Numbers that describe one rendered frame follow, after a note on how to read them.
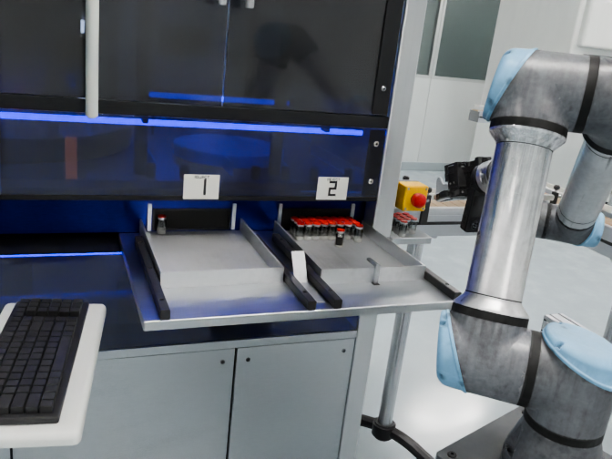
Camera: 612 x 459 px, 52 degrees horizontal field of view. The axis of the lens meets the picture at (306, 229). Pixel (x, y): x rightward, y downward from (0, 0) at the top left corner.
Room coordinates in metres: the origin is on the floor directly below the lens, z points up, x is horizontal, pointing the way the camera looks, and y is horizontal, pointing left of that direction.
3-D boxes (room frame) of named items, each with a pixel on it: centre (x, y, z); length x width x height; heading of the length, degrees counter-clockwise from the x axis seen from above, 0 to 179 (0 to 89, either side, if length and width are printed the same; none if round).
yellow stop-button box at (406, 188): (1.69, -0.27, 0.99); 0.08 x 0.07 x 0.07; 23
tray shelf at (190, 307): (1.35, 0.04, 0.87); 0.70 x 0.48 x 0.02; 113
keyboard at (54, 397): (0.96, 0.45, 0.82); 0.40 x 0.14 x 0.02; 14
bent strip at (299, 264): (1.23, -0.01, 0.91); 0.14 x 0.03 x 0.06; 23
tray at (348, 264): (1.47, -0.10, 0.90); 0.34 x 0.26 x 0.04; 22
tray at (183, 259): (1.35, 0.22, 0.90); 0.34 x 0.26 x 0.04; 23
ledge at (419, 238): (1.74, -0.27, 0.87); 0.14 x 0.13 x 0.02; 23
